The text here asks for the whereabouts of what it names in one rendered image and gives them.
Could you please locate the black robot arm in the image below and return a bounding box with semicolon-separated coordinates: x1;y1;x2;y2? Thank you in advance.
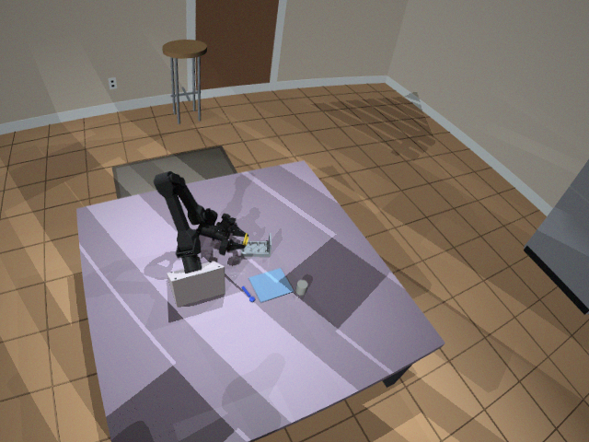
154;171;232;273

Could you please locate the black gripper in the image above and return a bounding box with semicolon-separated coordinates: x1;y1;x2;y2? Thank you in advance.
211;217;246;255

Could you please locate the white dish rack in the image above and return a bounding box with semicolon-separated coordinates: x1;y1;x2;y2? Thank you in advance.
240;233;271;257

